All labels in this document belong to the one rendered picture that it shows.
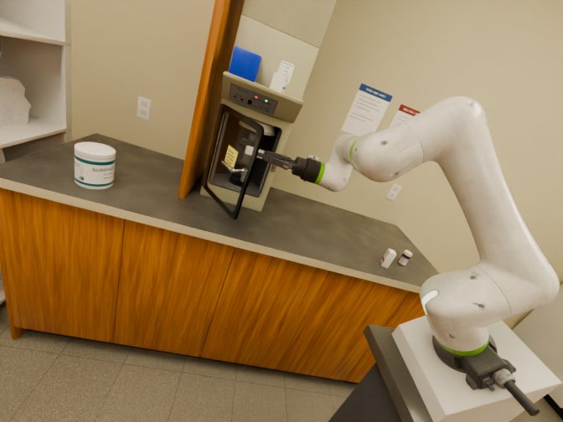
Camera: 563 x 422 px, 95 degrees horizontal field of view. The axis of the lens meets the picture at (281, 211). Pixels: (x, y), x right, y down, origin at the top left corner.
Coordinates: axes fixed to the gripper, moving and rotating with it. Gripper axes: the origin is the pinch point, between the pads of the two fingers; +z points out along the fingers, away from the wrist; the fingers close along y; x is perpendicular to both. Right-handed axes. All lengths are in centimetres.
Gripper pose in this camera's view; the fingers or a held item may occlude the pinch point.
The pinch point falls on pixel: (255, 151)
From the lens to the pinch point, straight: 103.9
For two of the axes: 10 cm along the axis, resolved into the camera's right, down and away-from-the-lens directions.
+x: -3.3, 8.5, 4.2
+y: 0.5, 4.6, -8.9
